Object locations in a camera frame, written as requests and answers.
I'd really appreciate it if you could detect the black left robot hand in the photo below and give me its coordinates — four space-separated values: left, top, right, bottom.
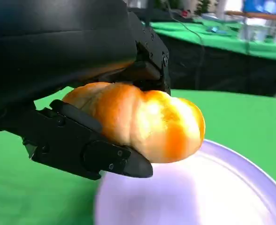
0 0 172 181

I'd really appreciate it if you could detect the orange and white bread roll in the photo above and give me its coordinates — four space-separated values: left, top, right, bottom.
61 82 206 164

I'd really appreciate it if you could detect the green covered background table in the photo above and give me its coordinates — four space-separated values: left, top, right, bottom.
128 7 276 97

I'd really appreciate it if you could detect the green table cloth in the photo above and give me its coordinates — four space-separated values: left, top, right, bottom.
0 86 276 225

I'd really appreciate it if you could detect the lilac plate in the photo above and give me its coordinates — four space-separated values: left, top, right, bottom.
93 138 276 225

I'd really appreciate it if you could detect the thin black cable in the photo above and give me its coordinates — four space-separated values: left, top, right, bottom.
164 0 206 78

